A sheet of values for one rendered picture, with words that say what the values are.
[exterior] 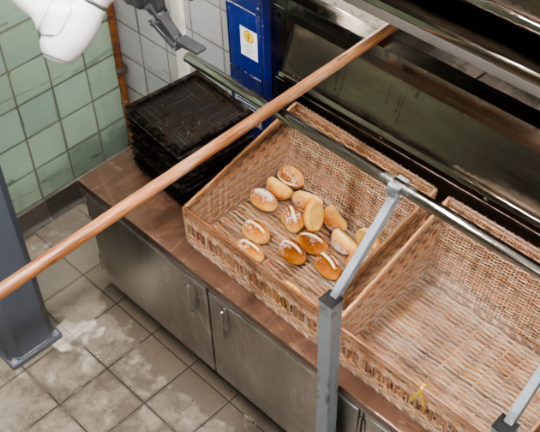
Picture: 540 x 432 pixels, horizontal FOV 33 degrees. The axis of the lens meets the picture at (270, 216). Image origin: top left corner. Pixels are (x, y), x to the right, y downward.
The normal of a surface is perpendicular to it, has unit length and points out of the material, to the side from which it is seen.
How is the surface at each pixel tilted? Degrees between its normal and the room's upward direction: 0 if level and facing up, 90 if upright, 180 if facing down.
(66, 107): 90
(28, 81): 90
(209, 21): 90
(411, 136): 70
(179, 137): 0
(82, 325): 0
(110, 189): 0
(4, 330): 92
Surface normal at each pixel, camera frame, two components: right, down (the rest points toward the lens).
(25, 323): 0.70, 0.50
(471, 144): -0.67, 0.25
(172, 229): -0.02, -0.70
